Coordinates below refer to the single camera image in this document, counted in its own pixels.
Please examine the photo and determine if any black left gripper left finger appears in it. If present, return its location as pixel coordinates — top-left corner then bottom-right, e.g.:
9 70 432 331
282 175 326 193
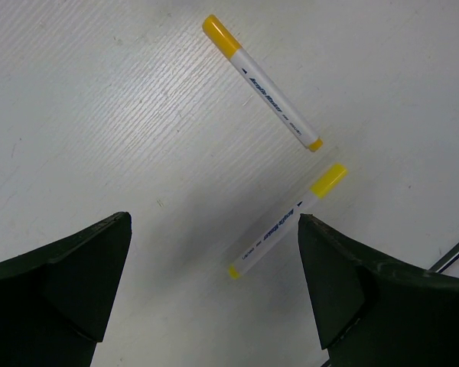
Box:
0 212 132 366

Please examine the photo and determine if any yellow capped marker horizontal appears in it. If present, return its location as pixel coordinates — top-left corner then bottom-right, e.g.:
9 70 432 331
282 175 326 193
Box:
228 163 348 279

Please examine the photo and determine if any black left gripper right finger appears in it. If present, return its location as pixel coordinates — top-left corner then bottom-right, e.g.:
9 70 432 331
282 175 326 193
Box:
298 214 459 366

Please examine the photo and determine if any orange marker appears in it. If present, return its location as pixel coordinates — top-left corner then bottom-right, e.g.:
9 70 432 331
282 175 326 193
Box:
202 15 323 152

